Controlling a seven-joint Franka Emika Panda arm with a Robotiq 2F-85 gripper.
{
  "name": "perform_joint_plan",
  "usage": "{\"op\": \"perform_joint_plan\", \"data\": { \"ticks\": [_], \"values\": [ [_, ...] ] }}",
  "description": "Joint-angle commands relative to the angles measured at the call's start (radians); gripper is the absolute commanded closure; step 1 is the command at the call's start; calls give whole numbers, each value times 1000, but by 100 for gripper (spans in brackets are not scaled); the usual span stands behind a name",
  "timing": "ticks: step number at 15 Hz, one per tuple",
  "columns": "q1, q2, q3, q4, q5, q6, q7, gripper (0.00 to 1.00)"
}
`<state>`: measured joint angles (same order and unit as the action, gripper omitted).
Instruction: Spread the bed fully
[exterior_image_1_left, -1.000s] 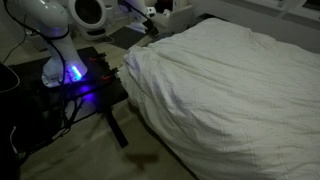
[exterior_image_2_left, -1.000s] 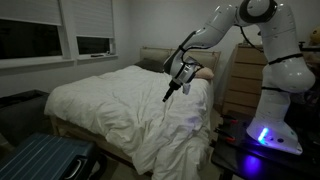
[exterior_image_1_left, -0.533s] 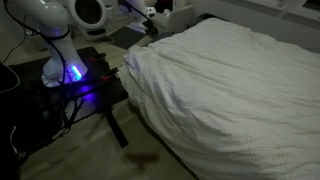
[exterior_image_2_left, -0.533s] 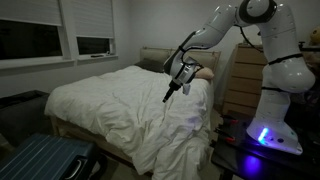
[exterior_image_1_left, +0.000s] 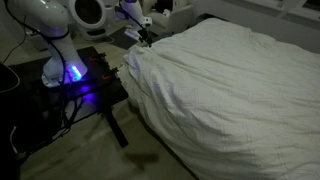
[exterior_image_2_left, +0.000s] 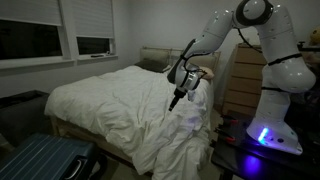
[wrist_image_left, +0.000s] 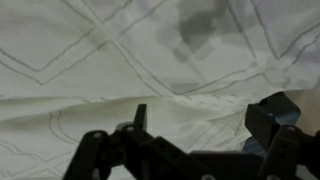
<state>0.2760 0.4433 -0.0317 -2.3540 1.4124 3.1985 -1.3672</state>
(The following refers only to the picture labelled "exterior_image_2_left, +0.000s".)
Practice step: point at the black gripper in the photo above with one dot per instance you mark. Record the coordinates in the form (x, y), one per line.
(179, 94)

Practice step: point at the wooden chest of drawers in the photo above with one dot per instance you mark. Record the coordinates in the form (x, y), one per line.
(243, 83)

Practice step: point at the red black clamp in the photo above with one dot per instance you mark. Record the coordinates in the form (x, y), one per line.
(225, 136)
(230, 119)

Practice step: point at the blue ribbed suitcase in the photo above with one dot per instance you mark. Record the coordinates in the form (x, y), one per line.
(43, 158)

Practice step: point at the pink pillow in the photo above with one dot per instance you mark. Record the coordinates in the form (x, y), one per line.
(207, 74)

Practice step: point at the yellow stuffed toy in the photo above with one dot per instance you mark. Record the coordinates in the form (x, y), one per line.
(315, 36)

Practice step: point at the light wooden bed frame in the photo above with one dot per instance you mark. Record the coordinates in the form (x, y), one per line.
(93, 138)

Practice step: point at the wide dark window pane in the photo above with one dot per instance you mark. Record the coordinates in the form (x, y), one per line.
(30, 40)

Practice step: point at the dark grey pillow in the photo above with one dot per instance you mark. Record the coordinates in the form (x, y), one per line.
(151, 65)

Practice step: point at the narrow white roller blind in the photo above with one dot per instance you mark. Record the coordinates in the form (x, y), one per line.
(93, 18)

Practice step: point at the black remote control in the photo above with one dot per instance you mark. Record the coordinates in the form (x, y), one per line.
(96, 55)

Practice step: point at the narrow dark window pane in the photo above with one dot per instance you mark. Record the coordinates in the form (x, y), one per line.
(92, 45)

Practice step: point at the white duvet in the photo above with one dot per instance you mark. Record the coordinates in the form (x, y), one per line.
(126, 110)

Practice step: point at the beige padded headboard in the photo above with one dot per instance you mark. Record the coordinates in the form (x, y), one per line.
(160, 55)

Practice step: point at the black robot table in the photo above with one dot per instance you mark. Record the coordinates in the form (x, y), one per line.
(266, 160)

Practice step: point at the wide white roller blind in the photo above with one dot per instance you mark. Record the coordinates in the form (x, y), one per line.
(30, 11)

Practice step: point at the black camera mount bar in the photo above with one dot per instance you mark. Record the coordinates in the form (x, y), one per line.
(308, 46)

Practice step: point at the dark grey ottoman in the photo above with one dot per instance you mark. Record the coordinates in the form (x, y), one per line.
(20, 116)

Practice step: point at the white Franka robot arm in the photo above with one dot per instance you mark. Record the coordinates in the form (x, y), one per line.
(280, 76)

